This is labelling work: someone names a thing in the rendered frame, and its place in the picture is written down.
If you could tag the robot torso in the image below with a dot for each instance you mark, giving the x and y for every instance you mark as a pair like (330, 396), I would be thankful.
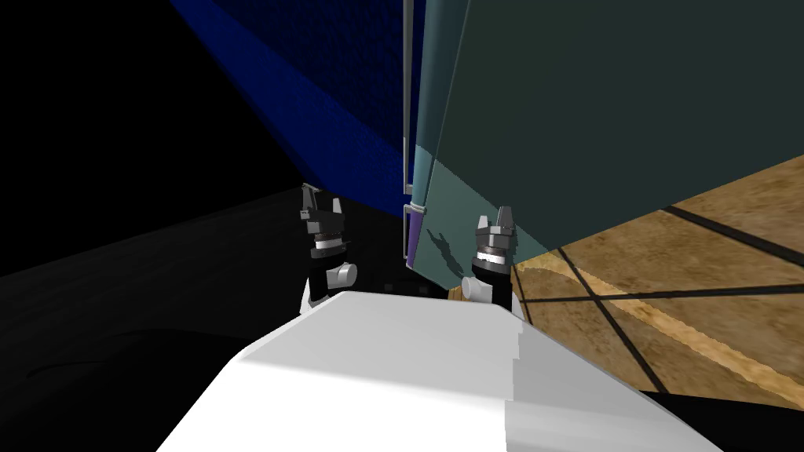
(389, 376)

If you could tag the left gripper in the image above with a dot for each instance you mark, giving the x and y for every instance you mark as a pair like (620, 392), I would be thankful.
(325, 225)

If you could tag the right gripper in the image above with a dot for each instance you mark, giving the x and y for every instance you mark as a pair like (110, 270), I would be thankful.
(494, 238)

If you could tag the teal cupboard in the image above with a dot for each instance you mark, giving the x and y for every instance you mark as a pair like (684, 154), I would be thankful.
(597, 94)

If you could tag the dark blue door leaf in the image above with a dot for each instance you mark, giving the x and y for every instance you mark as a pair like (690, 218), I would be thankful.
(326, 94)

